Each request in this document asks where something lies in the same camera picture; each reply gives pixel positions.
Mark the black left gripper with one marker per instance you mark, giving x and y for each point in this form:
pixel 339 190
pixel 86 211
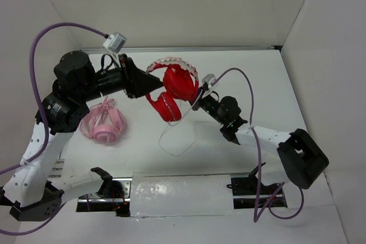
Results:
pixel 136 82

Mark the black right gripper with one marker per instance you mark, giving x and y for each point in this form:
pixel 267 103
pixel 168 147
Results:
pixel 200 102

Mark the red headphones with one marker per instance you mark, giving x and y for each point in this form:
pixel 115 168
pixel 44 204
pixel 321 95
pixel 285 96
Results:
pixel 180 82

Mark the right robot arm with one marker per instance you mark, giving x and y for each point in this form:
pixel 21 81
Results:
pixel 302 161

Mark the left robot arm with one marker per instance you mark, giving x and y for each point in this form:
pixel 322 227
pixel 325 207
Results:
pixel 29 193

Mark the pink headphones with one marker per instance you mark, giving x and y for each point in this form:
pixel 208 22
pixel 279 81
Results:
pixel 104 123

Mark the white taped cover plate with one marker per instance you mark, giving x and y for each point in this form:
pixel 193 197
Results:
pixel 181 196

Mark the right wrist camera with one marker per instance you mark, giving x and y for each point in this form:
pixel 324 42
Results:
pixel 209 79

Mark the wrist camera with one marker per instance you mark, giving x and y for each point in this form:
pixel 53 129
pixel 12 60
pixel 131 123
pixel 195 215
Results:
pixel 115 42
pixel 209 79

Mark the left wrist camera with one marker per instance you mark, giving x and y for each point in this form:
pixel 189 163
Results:
pixel 115 42

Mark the rear aluminium rail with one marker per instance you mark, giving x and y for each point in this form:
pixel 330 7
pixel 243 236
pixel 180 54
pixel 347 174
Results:
pixel 206 48

